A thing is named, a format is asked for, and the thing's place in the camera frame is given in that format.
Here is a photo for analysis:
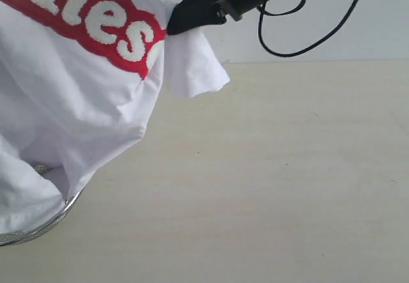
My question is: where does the white t-shirt red Chinese logo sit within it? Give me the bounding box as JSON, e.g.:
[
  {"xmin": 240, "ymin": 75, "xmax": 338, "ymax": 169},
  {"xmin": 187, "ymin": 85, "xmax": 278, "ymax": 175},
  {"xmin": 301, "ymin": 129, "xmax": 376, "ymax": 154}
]
[{"xmin": 1, "ymin": 0, "xmax": 229, "ymax": 233}]

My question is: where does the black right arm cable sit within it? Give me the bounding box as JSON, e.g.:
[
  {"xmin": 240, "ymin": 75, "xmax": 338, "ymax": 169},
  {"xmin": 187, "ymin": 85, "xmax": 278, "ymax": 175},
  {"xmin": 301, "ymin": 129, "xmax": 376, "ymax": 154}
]
[{"xmin": 257, "ymin": 0, "xmax": 374, "ymax": 57}]

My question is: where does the metal wire mesh basket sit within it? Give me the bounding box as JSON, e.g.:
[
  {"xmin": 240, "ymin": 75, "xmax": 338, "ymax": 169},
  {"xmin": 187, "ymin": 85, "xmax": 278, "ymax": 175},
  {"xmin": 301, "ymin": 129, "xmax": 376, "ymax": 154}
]
[{"xmin": 1, "ymin": 160, "xmax": 82, "ymax": 247}]

